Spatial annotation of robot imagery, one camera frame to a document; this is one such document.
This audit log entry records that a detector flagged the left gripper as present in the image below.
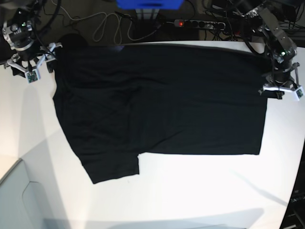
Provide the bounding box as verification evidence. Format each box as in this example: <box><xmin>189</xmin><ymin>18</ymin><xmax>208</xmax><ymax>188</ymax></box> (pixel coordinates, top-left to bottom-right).
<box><xmin>258</xmin><ymin>61</ymin><xmax>299</xmax><ymax>94</ymax></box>

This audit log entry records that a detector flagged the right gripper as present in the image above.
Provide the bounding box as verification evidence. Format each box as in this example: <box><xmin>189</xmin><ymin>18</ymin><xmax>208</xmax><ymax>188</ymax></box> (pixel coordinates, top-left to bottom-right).
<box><xmin>2</xmin><ymin>21</ymin><xmax>62</xmax><ymax>75</ymax></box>

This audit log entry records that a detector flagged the black T-shirt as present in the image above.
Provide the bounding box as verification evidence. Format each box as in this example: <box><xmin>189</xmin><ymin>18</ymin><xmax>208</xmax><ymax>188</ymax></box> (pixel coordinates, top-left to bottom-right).
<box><xmin>53</xmin><ymin>45</ymin><xmax>271</xmax><ymax>183</ymax></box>

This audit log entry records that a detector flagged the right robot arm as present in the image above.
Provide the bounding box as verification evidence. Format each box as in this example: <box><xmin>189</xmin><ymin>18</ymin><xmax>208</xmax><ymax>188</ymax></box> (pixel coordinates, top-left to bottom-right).
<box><xmin>0</xmin><ymin>0</ymin><xmax>62</xmax><ymax>83</ymax></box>

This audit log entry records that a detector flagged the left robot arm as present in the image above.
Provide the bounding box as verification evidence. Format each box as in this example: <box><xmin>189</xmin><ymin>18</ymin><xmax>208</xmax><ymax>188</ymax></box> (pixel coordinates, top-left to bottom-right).
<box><xmin>238</xmin><ymin>0</ymin><xmax>305</xmax><ymax>100</ymax></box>

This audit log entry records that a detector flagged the blue box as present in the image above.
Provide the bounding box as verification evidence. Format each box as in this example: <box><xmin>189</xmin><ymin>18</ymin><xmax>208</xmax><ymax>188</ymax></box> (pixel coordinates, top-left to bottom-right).
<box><xmin>116</xmin><ymin>0</ymin><xmax>184</xmax><ymax>10</ymax></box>

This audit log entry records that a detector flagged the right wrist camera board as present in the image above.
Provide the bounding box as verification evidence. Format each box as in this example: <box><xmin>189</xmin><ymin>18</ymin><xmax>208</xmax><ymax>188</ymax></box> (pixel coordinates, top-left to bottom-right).
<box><xmin>25</xmin><ymin>69</ymin><xmax>41</xmax><ymax>83</ymax></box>

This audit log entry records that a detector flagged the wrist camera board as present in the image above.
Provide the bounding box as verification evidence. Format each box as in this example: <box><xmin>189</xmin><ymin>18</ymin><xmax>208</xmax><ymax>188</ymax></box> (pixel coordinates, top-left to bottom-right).
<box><xmin>25</xmin><ymin>69</ymin><xmax>41</xmax><ymax>83</ymax></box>
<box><xmin>293</xmin><ymin>86</ymin><xmax>305</xmax><ymax>101</ymax></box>

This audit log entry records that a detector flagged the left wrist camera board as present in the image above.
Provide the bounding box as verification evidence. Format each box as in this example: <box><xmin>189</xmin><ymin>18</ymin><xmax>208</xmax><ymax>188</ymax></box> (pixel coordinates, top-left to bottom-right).
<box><xmin>293</xmin><ymin>86</ymin><xmax>305</xmax><ymax>101</ymax></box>

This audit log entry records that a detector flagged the grey looped cable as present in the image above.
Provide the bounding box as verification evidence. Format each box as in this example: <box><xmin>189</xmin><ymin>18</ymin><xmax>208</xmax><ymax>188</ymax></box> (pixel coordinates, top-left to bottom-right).
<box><xmin>59</xmin><ymin>4</ymin><xmax>159</xmax><ymax>42</ymax></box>

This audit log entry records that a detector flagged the black power strip red switch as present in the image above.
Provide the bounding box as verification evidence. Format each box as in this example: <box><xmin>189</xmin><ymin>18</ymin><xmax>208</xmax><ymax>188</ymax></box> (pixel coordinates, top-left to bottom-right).
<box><xmin>166</xmin><ymin>19</ymin><xmax>226</xmax><ymax>31</ymax></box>

